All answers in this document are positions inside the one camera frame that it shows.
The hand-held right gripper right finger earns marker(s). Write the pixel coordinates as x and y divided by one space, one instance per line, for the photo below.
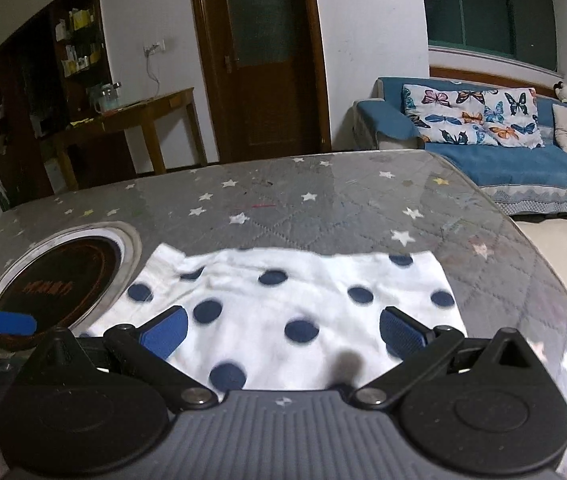
403 332

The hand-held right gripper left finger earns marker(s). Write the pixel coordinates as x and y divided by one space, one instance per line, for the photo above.
166 332

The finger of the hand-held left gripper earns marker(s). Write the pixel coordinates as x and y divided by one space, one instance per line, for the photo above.
3 322

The white polka dot garment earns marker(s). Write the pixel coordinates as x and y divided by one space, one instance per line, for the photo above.
273 305

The round black induction cooktop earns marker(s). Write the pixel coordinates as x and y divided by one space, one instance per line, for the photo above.
58 280

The grey star tablecloth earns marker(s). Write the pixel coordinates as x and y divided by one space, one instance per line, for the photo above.
313 210

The blue sofa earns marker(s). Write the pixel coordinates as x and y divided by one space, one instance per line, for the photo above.
513 165

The dark wooden shelf cabinet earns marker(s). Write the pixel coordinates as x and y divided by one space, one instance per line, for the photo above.
18 110

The yellow paper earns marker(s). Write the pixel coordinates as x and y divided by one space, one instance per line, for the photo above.
81 122

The butterfly print pillow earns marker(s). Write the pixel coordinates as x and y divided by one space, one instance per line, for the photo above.
438 115
518 110

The wooden side table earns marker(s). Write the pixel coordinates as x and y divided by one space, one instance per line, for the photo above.
153 105

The glass jar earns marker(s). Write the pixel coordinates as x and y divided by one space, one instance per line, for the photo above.
103 99

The brown wooden door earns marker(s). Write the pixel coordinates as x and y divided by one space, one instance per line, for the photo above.
263 110

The dark green window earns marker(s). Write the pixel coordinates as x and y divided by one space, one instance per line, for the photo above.
483 10

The white wall power outlet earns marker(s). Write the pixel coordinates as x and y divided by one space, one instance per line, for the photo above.
155 46

